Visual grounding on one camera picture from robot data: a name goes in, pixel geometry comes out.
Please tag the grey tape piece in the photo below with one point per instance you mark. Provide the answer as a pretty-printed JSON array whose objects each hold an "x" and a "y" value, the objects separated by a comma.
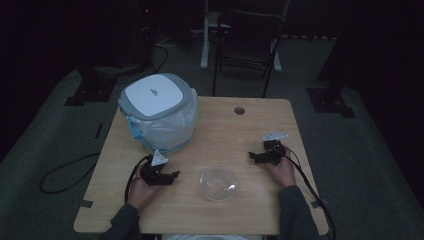
[
  {"x": 319, "y": 203},
  {"x": 86, "y": 203}
]

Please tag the translucent trash bag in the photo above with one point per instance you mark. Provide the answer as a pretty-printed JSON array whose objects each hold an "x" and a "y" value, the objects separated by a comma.
[{"x": 170, "y": 130}]

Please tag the person's right hand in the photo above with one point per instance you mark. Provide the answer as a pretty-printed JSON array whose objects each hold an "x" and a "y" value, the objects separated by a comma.
[{"x": 285, "y": 173}]

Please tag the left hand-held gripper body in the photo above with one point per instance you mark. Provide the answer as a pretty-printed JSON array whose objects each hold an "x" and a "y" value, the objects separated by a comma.
[{"x": 156, "y": 176}]

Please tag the grey trash can white lid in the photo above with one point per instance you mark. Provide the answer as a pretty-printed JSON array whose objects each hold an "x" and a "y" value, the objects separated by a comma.
[{"x": 153, "y": 93}]

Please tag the black stand base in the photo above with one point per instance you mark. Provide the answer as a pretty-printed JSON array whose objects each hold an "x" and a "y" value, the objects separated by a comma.
[
  {"x": 91, "y": 90},
  {"x": 330, "y": 101}
]

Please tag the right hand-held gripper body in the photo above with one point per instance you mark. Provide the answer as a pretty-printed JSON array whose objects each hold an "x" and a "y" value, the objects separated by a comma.
[{"x": 274, "y": 154}]

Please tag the person's left hand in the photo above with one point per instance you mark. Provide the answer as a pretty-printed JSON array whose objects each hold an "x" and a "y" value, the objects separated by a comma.
[{"x": 140, "y": 193}]

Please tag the clear glass bowl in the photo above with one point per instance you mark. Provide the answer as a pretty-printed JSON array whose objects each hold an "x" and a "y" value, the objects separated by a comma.
[{"x": 218, "y": 185}]

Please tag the black folding chair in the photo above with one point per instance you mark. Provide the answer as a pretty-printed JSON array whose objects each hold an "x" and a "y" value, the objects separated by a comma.
[{"x": 246, "y": 50}]

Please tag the round table grommet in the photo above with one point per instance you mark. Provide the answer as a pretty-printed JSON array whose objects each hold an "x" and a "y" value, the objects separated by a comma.
[{"x": 239, "y": 110}]

